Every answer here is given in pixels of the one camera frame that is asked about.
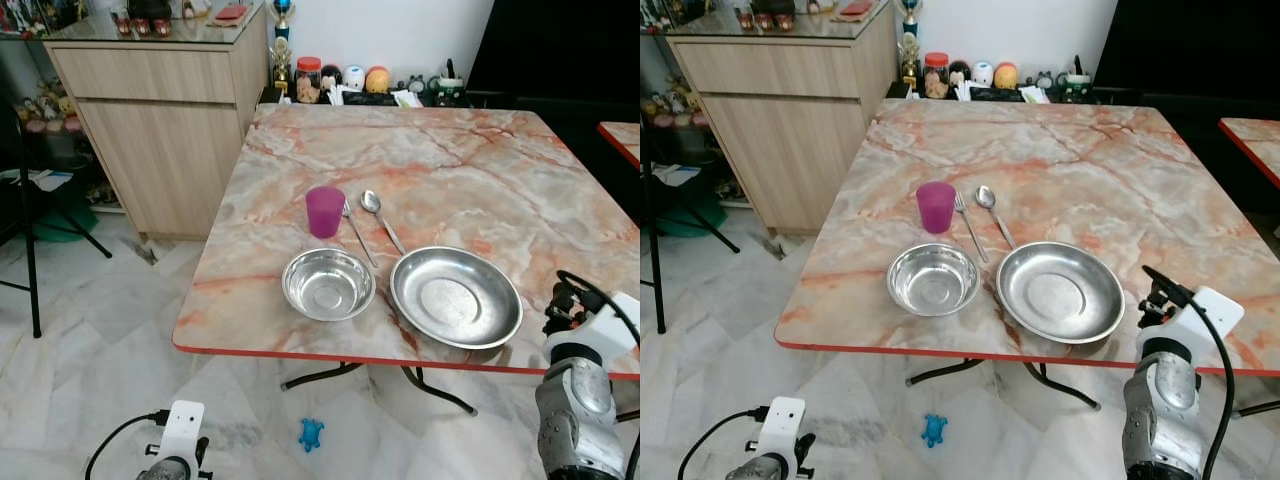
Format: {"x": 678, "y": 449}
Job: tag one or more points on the gold and blue trophy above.
{"x": 281, "y": 55}
{"x": 909, "y": 50}

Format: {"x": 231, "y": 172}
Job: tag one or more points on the large black screen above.
{"x": 560, "y": 45}
{"x": 1190, "y": 40}

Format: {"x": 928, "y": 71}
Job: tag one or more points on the black metal table legs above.
{"x": 440, "y": 392}
{"x": 1062, "y": 388}

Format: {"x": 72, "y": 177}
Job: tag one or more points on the silver metal fork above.
{"x": 357, "y": 236}
{"x": 970, "y": 229}

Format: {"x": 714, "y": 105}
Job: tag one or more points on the green plastic basin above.
{"x": 690, "y": 215}
{"x": 70, "y": 220}

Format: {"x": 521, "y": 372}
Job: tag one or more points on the light wooden cabinet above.
{"x": 790, "y": 135}
{"x": 165, "y": 140}

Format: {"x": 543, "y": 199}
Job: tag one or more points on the silver metal spoon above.
{"x": 372, "y": 203}
{"x": 986, "y": 197}

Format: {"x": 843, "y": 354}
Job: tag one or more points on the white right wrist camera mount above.
{"x": 1200, "y": 318}
{"x": 605, "y": 325}

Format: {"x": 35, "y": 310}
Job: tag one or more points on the flat red case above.
{"x": 231, "y": 13}
{"x": 856, "y": 8}

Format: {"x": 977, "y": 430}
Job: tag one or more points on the marble side table red edge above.
{"x": 1255, "y": 145}

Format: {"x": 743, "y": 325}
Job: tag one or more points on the red-lidded snack jar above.
{"x": 308, "y": 82}
{"x": 936, "y": 77}

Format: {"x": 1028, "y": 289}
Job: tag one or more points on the small blue toy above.
{"x": 311, "y": 435}
{"x": 934, "y": 430}

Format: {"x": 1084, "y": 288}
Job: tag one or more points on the orange yellow round figurine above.
{"x": 377, "y": 80}
{"x": 1005, "y": 76}

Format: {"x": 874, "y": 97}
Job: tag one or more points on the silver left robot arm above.
{"x": 757, "y": 469}
{"x": 165, "y": 471}

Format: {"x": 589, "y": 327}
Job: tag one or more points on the black metal stand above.
{"x": 657, "y": 250}
{"x": 31, "y": 260}

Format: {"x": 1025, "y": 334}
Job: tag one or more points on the purple plastic cup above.
{"x": 324, "y": 212}
{"x": 936, "y": 207}

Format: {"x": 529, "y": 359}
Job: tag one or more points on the white round figurine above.
{"x": 983, "y": 74}
{"x": 354, "y": 78}

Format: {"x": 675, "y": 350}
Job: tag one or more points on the green mug with utensils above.
{"x": 1076, "y": 88}
{"x": 448, "y": 92}

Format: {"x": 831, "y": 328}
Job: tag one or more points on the large steel plate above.
{"x": 456, "y": 298}
{"x": 1061, "y": 293}

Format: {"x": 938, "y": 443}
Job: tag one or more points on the small steel bowl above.
{"x": 328, "y": 285}
{"x": 933, "y": 280}

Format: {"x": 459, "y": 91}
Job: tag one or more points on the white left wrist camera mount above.
{"x": 782, "y": 422}
{"x": 183, "y": 425}

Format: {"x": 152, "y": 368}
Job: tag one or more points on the black round figurine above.
{"x": 959, "y": 72}
{"x": 331, "y": 76}

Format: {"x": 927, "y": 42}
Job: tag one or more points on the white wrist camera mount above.
{"x": 1200, "y": 318}
{"x": 605, "y": 325}
{"x": 782, "y": 422}
{"x": 183, "y": 425}

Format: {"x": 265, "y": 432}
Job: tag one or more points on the marble-top table with red edge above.
{"x": 450, "y": 165}
{"x": 1070, "y": 160}

